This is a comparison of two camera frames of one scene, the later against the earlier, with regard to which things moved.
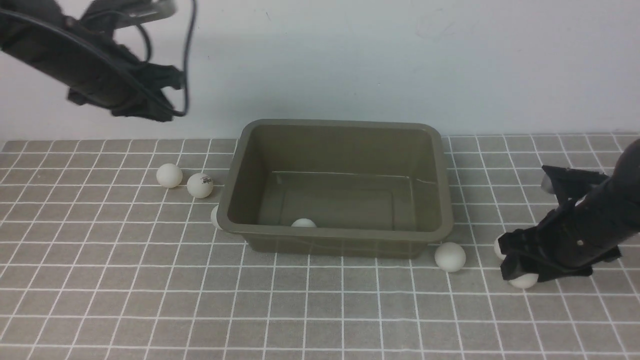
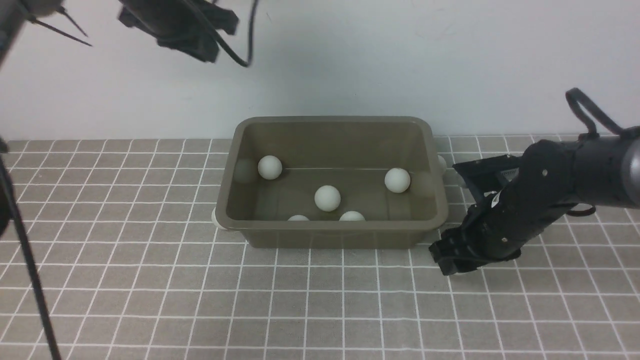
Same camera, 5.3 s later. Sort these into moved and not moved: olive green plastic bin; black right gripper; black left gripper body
Moved: black left gripper body; black right gripper
Not moved: olive green plastic bin
